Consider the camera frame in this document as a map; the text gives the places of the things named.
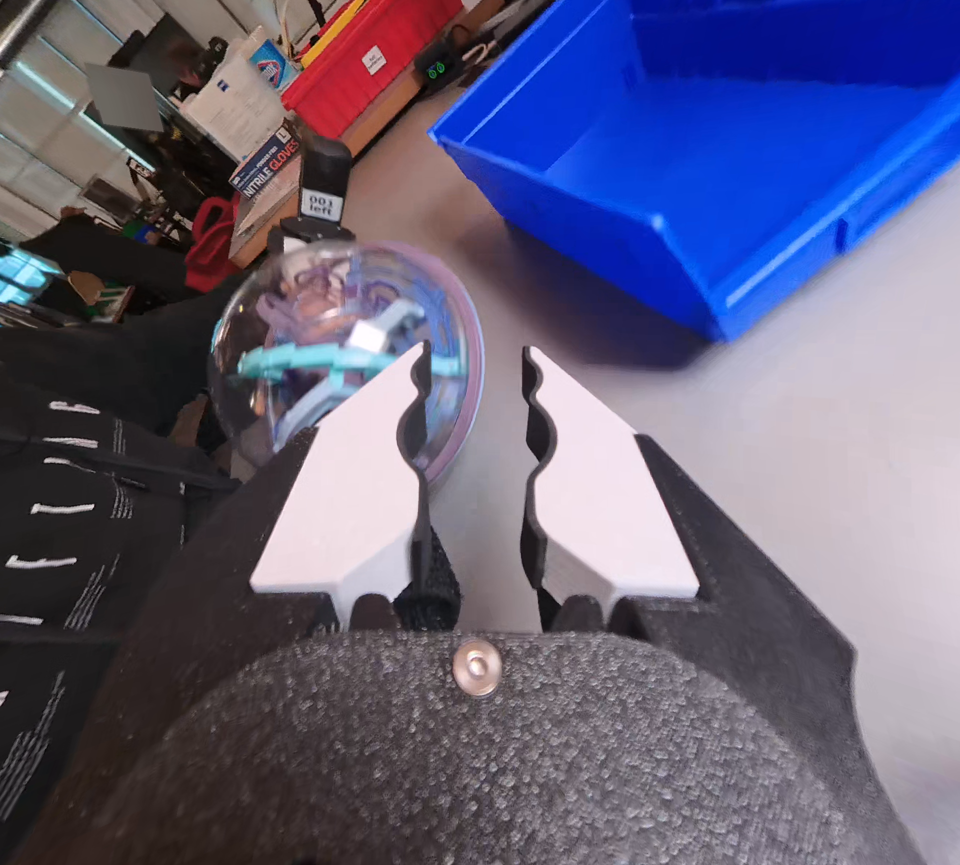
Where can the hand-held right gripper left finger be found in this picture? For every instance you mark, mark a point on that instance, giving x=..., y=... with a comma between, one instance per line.
x=338, y=505

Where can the clear maze ball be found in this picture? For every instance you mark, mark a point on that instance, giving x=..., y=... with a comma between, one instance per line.
x=308, y=340

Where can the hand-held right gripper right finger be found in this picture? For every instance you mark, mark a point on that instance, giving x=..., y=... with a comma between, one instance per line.
x=608, y=505

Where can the red plastic bin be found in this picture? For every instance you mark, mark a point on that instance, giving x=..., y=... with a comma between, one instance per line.
x=375, y=48

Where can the blue plastic bin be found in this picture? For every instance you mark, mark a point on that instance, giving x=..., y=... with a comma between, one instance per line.
x=720, y=130

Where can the person in black jacket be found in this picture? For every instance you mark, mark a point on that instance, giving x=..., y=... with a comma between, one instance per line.
x=75, y=535

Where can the white and blue canister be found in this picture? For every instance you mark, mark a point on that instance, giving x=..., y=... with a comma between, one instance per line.
x=270, y=63

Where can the glove box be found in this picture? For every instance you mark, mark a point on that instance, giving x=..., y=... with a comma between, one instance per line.
x=267, y=163

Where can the black digital timer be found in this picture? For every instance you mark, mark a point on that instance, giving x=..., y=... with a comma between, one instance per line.
x=438, y=63

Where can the red container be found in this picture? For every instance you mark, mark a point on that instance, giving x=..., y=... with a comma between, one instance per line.
x=210, y=243

